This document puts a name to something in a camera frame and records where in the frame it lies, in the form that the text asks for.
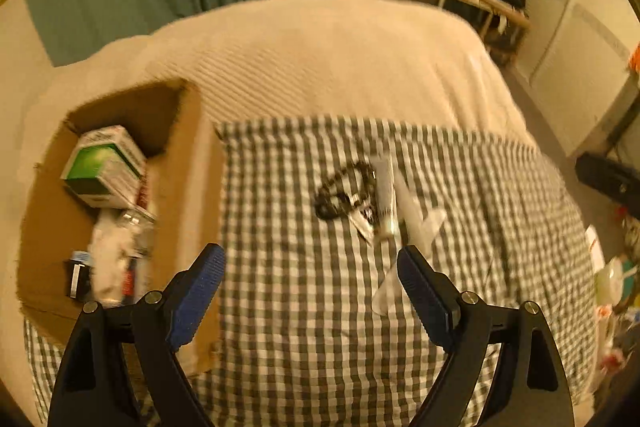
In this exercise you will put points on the green checked cloth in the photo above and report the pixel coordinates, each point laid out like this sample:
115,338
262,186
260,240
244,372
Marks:
300,307

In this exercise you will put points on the white tube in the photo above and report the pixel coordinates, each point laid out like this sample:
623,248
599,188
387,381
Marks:
385,197

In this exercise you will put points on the red label packet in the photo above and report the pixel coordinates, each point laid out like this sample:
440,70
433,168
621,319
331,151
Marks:
131,279

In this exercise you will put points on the green and white carton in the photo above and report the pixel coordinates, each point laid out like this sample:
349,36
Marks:
102,164

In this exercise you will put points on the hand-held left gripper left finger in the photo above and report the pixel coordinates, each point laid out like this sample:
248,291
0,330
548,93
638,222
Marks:
200,292

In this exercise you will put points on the clear plastic packet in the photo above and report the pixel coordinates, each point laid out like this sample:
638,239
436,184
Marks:
417,222

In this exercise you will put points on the small black box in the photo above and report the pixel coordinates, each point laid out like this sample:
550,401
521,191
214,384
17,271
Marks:
77,279

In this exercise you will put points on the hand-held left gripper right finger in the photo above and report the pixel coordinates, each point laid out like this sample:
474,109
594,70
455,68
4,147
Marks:
422,292

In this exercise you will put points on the white textured blanket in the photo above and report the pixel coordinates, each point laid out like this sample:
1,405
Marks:
325,57

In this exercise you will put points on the pile of floor clutter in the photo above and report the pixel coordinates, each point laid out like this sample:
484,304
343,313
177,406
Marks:
617,282

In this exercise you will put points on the brown cardboard box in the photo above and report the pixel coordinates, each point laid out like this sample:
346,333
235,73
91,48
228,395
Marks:
195,157

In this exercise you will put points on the white plastic bag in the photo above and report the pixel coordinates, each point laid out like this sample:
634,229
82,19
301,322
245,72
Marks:
115,247

